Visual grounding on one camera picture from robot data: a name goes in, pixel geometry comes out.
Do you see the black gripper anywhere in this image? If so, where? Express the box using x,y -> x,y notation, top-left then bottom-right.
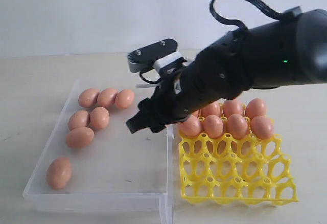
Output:
126,63 -> 227,133

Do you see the brown egg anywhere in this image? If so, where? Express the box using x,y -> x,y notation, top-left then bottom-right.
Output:
68,110 -> 90,130
192,109 -> 201,117
222,99 -> 244,118
201,101 -> 221,118
202,115 -> 224,139
97,88 -> 118,108
226,114 -> 248,140
115,89 -> 135,109
65,127 -> 95,149
46,157 -> 72,190
78,88 -> 100,108
178,115 -> 202,137
245,98 -> 267,119
250,116 -> 274,140
90,107 -> 110,130

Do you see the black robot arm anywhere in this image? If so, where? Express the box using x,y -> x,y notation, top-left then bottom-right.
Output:
126,9 -> 326,133

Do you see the clear plastic bin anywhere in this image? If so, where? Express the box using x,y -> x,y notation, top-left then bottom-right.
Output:
23,78 -> 174,223

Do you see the yellow plastic egg tray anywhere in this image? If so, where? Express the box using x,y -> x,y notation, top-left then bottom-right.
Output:
178,102 -> 299,207

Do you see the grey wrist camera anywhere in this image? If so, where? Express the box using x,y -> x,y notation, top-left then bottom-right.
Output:
127,38 -> 186,73

